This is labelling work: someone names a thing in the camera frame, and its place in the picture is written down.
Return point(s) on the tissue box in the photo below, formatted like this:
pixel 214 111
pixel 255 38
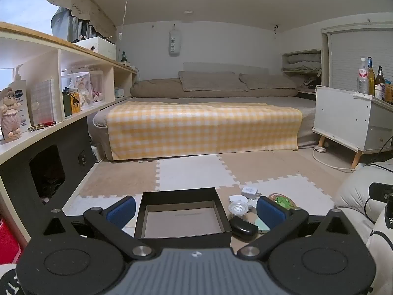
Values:
pixel 95 153
pixel 119 92

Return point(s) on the brown glass bottle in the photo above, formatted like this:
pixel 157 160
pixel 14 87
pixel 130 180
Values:
pixel 380 76

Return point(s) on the white wooden shelf unit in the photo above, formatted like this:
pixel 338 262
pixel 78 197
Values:
pixel 40 64

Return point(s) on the yellow bottle blue cap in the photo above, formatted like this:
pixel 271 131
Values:
pixel 371 80

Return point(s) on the white hanging pouch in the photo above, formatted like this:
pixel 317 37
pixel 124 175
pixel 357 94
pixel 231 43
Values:
pixel 174 41

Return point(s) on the clear display case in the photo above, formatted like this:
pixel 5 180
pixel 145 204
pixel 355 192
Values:
pixel 97 86

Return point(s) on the pink character figurine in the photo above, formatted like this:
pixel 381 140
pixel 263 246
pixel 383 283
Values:
pixel 9 116

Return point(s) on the dark green box yellow label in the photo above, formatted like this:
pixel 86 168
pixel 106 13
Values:
pixel 70 106

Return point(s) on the clear display case rabbit doll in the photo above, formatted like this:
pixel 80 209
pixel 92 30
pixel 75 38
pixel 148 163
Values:
pixel 81 89

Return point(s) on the white cabinet wooden legs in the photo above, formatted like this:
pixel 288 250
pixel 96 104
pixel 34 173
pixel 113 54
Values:
pixel 337 116

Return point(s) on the red plastic crate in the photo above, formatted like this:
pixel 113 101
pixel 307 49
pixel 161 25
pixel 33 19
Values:
pixel 7 239

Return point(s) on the folded beige bedding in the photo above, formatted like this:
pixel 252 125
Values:
pixel 302 61

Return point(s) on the bed with yellow checkered cover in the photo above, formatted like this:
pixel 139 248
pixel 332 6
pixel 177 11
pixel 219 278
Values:
pixel 307 123

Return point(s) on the dark glass bottle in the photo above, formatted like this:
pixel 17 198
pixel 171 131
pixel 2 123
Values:
pixel 124 57

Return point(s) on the yellow checked blanket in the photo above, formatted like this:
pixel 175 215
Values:
pixel 202 129

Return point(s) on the grey curtain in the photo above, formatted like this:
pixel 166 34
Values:
pixel 70 24

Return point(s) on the gold pen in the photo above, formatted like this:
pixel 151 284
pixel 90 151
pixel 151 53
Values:
pixel 35 127

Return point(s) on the black oval case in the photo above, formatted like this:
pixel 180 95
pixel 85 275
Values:
pixel 242 227

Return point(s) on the green elephant coaster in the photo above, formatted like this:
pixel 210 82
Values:
pixel 281 201

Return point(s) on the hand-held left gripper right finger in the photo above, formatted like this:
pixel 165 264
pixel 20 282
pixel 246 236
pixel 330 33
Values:
pixel 270 213

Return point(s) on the white storage box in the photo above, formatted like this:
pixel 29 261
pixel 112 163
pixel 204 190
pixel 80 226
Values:
pixel 104 49

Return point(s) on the beige pillow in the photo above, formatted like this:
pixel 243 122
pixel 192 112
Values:
pixel 211 81

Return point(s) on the black wall bracket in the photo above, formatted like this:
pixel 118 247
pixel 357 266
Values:
pixel 275 29

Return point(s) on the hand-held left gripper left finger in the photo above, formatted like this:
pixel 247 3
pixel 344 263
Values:
pixel 121 212

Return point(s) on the window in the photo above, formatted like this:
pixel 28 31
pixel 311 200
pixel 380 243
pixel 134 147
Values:
pixel 24 9

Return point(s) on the white round tape measure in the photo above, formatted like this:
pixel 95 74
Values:
pixel 235 197

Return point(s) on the mint green round case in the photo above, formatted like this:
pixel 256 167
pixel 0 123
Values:
pixel 261 225

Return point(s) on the red pen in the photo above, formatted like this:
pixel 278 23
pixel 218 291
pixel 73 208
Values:
pixel 49 123

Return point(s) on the dark clothes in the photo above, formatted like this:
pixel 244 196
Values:
pixel 310 83

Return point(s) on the clear water bottle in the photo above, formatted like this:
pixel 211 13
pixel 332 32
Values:
pixel 363 78

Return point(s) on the white wall shelf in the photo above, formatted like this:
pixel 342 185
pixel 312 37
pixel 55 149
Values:
pixel 285 50

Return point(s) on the black cardboard box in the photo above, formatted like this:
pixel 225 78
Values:
pixel 181 195

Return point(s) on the beige duvet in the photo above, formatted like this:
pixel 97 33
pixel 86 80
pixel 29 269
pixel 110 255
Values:
pixel 159 89

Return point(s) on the white lotion pump bottle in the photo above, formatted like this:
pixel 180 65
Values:
pixel 20 98

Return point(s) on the pink checked notebook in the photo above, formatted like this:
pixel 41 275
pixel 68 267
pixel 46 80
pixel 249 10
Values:
pixel 43 101

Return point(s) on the white charger plug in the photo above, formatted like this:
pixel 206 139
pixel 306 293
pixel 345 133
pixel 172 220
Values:
pixel 250 191

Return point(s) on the white closet door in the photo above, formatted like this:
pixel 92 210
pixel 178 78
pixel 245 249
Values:
pixel 344 61

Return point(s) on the cream fabric cushion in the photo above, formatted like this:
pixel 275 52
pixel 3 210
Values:
pixel 353 190

